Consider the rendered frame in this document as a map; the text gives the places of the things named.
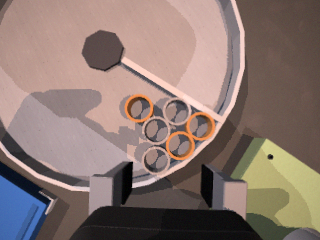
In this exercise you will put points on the bronze bushing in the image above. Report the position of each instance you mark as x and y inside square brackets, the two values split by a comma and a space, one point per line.
[131, 101]
[188, 153]
[210, 123]

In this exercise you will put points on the grey metal bushing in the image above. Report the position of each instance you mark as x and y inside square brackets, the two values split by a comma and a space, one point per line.
[144, 127]
[155, 171]
[182, 102]

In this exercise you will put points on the blue crate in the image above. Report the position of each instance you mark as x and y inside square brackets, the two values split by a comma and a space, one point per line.
[18, 216]

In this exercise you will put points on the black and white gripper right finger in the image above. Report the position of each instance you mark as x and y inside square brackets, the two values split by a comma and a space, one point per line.
[221, 192]

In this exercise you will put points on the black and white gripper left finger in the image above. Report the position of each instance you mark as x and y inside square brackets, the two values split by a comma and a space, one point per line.
[112, 188]

